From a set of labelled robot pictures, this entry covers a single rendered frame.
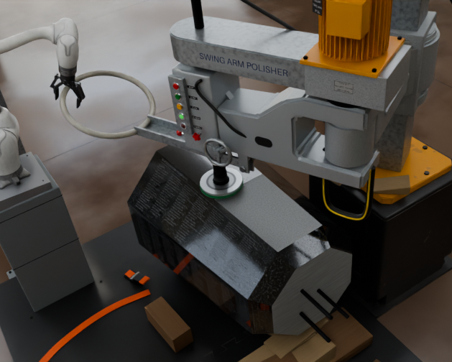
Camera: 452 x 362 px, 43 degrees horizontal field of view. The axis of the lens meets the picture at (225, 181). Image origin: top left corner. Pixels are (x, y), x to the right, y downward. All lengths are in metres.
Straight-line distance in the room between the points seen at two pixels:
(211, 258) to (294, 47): 1.13
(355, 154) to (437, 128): 2.61
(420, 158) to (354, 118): 1.11
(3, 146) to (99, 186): 1.45
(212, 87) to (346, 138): 0.59
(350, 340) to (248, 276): 0.80
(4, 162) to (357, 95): 1.92
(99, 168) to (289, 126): 2.62
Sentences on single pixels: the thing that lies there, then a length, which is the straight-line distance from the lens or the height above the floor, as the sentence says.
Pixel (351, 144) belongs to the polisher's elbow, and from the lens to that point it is 2.20.
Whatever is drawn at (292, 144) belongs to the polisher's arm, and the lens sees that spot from 2.32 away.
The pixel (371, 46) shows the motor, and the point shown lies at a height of 1.79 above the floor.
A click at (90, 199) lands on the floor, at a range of 4.37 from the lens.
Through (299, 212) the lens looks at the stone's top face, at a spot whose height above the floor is 0.85.
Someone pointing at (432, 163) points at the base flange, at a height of 0.78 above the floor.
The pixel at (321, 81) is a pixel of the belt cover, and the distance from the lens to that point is 2.06.
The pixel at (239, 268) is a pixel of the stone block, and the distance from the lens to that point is 2.65.
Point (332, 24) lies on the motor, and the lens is 1.89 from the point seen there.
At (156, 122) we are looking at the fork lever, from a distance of 2.95.
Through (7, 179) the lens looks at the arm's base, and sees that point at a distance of 3.26.
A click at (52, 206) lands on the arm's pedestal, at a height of 0.70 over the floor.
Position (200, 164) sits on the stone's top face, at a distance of 3.05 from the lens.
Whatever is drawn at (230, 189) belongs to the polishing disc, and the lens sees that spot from 2.78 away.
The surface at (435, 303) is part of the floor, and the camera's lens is 3.50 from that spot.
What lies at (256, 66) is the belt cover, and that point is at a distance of 2.18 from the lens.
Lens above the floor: 2.69
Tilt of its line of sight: 39 degrees down
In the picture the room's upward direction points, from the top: 8 degrees counter-clockwise
